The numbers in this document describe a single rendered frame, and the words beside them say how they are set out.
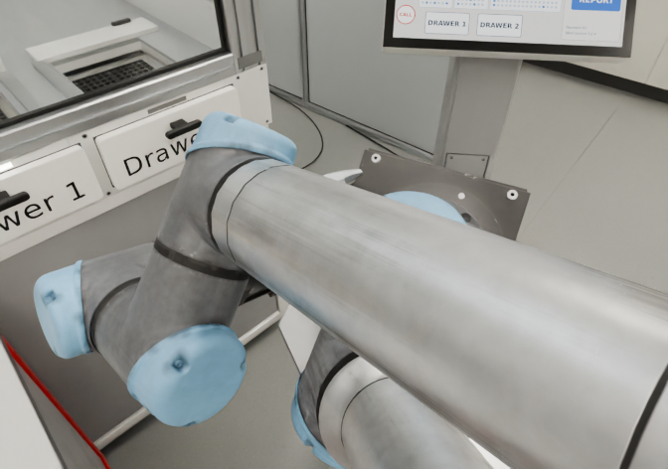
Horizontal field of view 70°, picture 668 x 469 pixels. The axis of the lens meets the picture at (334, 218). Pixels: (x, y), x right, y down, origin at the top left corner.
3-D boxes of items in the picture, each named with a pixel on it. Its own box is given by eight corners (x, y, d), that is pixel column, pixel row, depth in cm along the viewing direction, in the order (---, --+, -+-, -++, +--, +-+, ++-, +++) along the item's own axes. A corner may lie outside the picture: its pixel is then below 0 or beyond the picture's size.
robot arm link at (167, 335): (200, 283, 29) (123, 228, 36) (135, 448, 30) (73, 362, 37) (285, 294, 36) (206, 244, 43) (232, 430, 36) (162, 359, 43)
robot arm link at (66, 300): (73, 388, 37) (39, 337, 43) (197, 331, 45) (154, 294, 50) (55, 302, 34) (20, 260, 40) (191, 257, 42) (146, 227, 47)
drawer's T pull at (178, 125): (204, 126, 91) (202, 119, 90) (168, 141, 87) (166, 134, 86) (194, 118, 93) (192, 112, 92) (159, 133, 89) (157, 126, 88)
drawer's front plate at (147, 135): (244, 133, 104) (237, 86, 96) (117, 191, 89) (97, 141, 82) (240, 130, 105) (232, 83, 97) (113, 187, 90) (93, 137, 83)
